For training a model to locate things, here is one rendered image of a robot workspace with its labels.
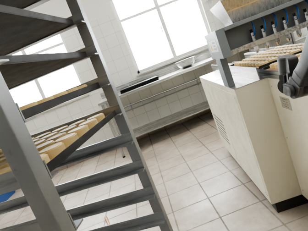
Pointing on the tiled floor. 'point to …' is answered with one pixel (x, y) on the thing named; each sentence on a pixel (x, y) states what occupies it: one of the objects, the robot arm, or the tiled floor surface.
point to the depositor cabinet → (255, 136)
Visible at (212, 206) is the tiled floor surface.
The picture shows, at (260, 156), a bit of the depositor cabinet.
